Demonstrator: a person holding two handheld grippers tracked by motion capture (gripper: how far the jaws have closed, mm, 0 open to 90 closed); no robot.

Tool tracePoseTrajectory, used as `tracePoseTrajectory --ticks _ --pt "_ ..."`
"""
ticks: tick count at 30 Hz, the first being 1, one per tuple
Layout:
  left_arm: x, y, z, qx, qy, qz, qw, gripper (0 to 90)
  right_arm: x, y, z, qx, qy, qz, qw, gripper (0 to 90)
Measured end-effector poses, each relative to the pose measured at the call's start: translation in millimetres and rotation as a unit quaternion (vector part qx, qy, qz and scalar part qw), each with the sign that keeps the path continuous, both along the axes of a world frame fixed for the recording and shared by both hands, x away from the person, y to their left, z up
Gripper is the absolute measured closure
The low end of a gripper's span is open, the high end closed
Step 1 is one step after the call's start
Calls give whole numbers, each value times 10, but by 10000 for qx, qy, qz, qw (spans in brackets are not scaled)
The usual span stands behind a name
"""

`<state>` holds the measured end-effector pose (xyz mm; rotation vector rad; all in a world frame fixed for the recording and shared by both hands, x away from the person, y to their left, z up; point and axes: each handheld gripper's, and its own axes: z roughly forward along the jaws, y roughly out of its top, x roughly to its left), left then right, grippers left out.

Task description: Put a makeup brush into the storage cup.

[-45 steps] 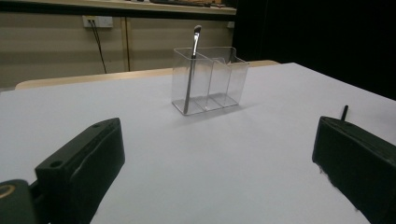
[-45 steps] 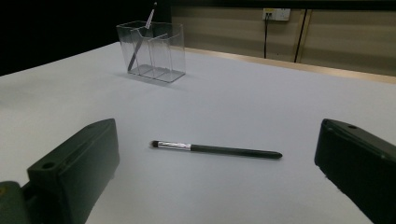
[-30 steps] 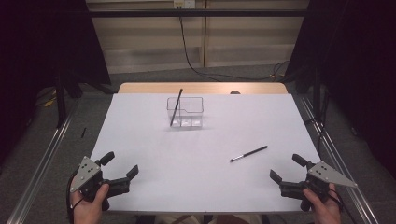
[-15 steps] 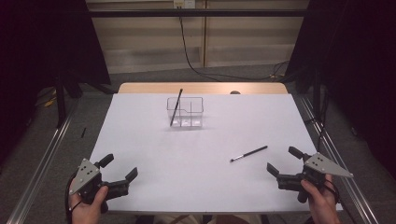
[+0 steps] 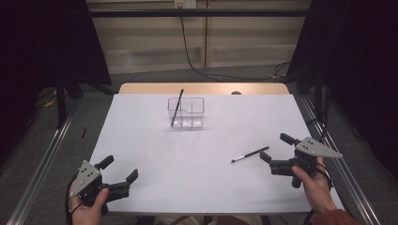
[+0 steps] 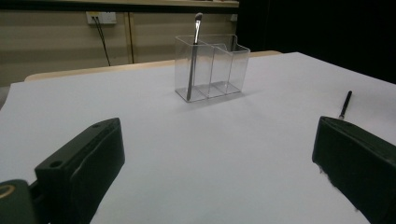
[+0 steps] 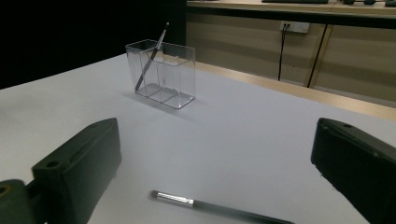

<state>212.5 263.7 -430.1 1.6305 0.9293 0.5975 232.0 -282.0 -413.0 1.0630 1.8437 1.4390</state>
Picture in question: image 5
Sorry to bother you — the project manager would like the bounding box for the black metal stand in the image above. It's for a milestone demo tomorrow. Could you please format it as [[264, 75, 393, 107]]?
[[55, 73, 69, 129], [314, 68, 324, 120]]

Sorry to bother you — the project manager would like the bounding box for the person's left hand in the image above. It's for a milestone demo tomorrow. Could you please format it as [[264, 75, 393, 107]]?
[[69, 182, 111, 225]]

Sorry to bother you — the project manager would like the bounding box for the wooden table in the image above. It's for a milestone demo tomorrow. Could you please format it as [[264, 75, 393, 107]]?
[[117, 82, 290, 96]]

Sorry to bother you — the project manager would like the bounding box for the left hand-held gripper cable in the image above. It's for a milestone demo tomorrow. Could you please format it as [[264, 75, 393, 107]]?
[[64, 174, 79, 225]]

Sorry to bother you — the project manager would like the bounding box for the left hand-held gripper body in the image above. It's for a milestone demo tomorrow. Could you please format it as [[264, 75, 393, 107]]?
[[69, 159, 130, 217]]

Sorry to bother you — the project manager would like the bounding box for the clear acrylic organizer box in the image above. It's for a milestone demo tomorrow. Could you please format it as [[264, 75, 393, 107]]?
[[167, 97, 206, 129]]

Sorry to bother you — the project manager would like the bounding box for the white wall socket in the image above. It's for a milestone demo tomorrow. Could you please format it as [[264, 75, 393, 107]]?
[[174, 0, 197, 9]]

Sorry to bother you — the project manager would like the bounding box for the aluminium floor rail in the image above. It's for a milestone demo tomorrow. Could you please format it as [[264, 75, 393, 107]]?
[[299, 93, 381, 225], [6, 99, 81, 225]]

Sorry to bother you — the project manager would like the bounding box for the person's right hand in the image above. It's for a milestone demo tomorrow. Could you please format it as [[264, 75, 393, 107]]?
[[291, 156, 337, 215]]

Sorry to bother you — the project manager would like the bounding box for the right hand-held gripper cable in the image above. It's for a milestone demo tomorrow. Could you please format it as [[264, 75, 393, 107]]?
[[315, 162, 334, 191]]

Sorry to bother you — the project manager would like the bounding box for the black horizontal frame bar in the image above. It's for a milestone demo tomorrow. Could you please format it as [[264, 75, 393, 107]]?
[[88, 8, 311, 18]]

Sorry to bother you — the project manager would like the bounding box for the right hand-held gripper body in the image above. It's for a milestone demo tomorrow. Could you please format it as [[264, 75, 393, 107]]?
[[268, 136, 344, 189]]

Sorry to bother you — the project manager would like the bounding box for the white table mat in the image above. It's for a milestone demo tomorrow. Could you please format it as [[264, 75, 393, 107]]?
[[88, 93, 345, 215]]

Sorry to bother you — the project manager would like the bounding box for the black power cable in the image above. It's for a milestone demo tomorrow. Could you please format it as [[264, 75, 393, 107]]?
[[178, 6, 292, 83]]

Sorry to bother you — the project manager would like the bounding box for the black curtain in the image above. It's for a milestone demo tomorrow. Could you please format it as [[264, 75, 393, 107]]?
[[0, 0, 113, 95], [286, 0, 398, 173]]

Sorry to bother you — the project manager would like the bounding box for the hand-held gripper cable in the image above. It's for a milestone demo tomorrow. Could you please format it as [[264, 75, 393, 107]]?
[[64, 174, 79, 225], [315, 162, 334, 191]]

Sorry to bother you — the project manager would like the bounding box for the black makeup brush silver ferrule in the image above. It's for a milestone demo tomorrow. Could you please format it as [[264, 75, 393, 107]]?
[[170, 88, 185, 128], [230, 145, 270, 164]]

